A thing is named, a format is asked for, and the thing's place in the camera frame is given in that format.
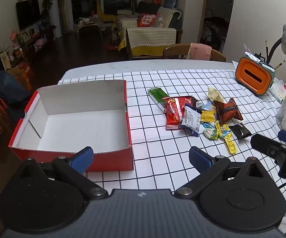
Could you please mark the round jelly cup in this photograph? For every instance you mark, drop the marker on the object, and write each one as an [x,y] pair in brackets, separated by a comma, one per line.
[210,133]

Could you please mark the dark blue jacket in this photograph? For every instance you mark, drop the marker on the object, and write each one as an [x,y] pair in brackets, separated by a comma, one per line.
[6,86]

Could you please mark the black television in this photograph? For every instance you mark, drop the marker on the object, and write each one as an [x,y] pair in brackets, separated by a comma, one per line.
[28,13]

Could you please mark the red floor toy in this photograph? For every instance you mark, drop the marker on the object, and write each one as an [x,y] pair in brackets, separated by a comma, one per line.
[112,47]

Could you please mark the white and blue snack packet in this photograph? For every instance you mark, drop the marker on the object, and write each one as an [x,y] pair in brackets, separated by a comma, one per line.
[191,120]

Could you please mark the light blue snack packet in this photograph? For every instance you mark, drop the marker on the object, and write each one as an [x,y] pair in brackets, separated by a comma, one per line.
[208,106]

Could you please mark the wooden coffee table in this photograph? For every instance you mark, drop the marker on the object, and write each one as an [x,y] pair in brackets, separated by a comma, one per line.
[89,26]

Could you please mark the pink towel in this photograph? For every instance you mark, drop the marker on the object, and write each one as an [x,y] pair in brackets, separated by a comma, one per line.
[198,50]

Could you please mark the armchair with cream yellow cover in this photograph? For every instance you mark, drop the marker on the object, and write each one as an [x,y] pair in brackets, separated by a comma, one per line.
[150,38]

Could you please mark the black cookie packet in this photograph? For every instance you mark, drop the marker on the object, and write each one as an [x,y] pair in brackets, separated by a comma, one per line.
[241,131]

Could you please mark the wooden dining chair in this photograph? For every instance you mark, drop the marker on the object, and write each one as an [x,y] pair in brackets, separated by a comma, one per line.
[175,50]

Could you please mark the red cardboard box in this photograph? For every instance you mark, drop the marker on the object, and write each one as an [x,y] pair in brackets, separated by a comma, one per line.
[83,126]

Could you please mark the yellow cartoon snack packet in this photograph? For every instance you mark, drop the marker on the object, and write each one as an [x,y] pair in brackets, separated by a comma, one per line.
[223,131]

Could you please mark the white printed tissue pack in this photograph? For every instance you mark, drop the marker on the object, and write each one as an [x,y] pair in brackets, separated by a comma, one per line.
[279,91]

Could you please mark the brown orange triangular snack packet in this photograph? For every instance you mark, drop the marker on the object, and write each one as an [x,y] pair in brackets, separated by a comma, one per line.
[226,111]

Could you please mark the pink flowers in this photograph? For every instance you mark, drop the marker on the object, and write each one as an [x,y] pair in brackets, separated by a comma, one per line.
[14,36]

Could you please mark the yellow giraffe toy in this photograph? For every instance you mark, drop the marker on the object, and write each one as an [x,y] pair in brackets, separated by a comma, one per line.
[103,14]

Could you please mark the white standing air conditioner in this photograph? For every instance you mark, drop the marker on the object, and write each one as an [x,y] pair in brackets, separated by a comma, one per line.
[54,12]

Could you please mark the green snack packet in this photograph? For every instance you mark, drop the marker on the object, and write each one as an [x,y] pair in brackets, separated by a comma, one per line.
[156,95]

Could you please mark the sofa with cream throw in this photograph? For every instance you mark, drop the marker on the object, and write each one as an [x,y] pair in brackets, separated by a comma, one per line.
[169,14]

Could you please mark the orange storage box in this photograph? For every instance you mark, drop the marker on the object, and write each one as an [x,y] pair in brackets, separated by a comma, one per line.
[244,79]

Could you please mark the red checked-edge snack packet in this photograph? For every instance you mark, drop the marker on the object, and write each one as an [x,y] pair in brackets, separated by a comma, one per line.
[174,114]

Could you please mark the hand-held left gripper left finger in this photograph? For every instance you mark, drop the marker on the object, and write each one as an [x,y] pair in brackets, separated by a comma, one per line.
[83,157]

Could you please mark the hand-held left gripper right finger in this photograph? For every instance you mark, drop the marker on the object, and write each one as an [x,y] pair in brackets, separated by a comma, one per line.
[198,157]

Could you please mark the pale green snack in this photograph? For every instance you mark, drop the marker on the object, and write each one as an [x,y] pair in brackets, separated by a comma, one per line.
[213,94]

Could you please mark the red printed cushion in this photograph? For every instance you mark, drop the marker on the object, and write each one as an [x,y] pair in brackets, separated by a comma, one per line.
[146,20]

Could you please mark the dark television cabinet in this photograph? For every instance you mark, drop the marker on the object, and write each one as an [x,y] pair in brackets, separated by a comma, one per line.
[33,44]

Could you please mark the green potted plant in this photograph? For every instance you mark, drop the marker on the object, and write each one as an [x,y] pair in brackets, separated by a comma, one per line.
[48,3]

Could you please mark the pink bag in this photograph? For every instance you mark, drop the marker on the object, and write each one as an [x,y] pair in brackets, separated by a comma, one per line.
[40,42]

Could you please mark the orange gift boxes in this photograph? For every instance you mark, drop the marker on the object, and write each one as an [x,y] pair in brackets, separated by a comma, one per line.
[25,73]

